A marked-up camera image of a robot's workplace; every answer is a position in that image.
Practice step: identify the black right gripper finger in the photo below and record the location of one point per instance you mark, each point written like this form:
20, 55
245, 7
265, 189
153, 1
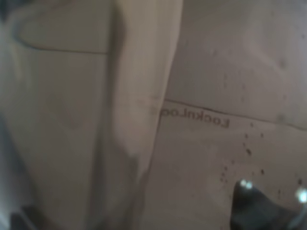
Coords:
251, 209

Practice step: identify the translucent brown plastic bottle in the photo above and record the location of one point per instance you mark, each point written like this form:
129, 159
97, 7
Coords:
143, 114

